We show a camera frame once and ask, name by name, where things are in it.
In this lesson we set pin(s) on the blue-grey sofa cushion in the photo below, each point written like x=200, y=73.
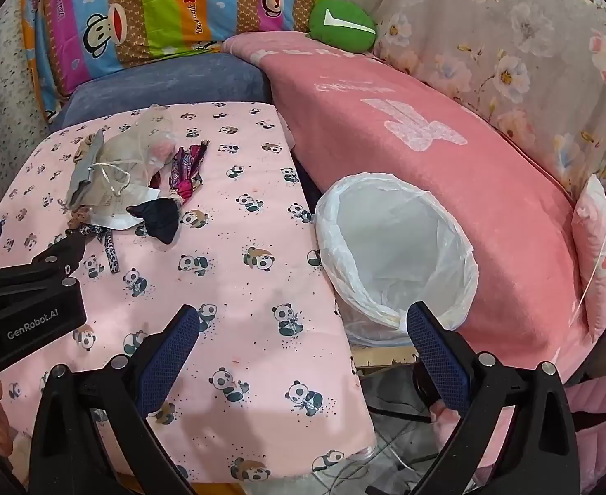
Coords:
x=179, y=82

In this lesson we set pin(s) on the pink pillow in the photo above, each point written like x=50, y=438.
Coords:
x=599, y=268

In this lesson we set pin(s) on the navy cloth piece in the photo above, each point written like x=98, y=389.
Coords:
x=161, y=219

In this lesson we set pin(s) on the tan scrunchie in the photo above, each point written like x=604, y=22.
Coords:
x=78, y=216

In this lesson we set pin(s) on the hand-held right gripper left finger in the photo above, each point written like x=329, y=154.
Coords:
x=171, y=356

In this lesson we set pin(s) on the wooden frame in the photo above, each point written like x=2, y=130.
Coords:
x=385, y=356

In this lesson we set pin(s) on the green round pillow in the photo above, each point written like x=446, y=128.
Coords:
x=341, y=26

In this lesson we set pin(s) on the striped monkey print blanket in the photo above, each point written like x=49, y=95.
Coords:
x=153, y=10

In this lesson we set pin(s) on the magenta striped scrunchie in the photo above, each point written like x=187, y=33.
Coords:
x=187, y=170

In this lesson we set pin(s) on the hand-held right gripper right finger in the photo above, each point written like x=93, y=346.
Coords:
x=437, y=356

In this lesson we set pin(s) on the grey floral sheet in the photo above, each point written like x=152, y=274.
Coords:
x=514, y=36

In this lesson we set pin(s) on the pink quilted cloth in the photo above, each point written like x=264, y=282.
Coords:
x=597, y=402

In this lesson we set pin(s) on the pink blanket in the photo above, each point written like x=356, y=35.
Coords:
x=411, y=191

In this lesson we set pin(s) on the pink panda print cloth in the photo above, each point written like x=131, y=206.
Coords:
x=231, y=294

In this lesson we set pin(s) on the clear plastic bag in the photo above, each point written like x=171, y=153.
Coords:
x=127, y=149

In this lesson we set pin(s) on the bin with white plastic liner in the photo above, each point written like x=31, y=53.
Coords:
x=385, y=247

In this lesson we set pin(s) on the leopard print ribbon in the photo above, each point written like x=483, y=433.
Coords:
x=111, y=258

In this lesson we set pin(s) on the white paper tag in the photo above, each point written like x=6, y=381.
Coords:
x=122, y=211

